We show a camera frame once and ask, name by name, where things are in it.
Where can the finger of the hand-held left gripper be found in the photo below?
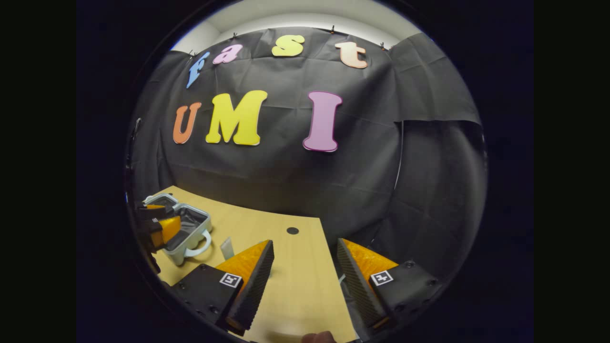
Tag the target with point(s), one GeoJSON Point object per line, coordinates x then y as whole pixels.
{"type": "Point", "coordinates": [155, 212]}
{"type": "Point", "coordinates": [159, 233]}

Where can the small light blue suitcase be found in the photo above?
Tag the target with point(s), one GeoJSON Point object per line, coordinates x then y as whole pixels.
{"type": "Point", "coordinates": [195, 226]}

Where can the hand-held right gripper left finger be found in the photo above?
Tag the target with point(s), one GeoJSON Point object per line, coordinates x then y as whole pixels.
{"type": "Point", "coordinates": [257, 286]}

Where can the black backdrop cloth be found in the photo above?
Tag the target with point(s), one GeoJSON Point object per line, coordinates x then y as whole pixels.
{"type": "Point", "coordinates": [295, 181]}

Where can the black round table grommet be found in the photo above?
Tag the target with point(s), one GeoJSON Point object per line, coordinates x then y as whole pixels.
{"type": "Point", "coordinates": [292, 230]}

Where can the pale blue skin care tube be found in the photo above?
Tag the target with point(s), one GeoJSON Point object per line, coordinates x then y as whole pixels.
{"type": "Point", "coordinates": [227, 248]}

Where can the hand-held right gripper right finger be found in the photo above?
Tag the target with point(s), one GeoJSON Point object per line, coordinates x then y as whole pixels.
{"type": "Point", "coordinates": [356, 286]}

